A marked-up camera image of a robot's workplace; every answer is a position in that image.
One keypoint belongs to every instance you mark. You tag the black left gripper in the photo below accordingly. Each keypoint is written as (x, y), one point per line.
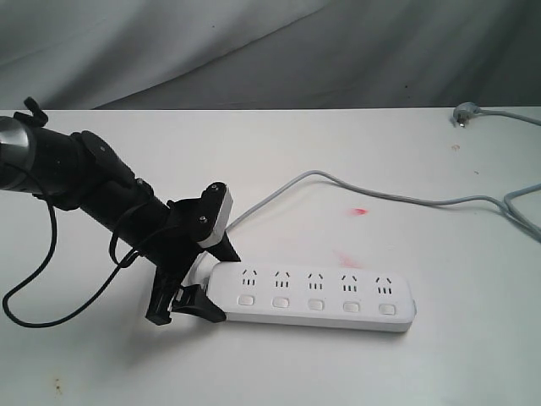
(173, 249)

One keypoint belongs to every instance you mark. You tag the white five-socket power strip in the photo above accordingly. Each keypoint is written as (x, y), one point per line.
(318, 296)

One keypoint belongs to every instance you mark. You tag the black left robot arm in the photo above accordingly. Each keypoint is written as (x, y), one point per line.
(81, 171)

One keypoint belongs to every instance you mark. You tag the grey plug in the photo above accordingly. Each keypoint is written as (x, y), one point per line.
(464, 112)

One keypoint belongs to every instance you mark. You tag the grey backdrop cloth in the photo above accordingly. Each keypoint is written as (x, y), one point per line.
(269, 54)

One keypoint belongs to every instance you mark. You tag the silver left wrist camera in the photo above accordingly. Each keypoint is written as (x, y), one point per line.
(211, 215)

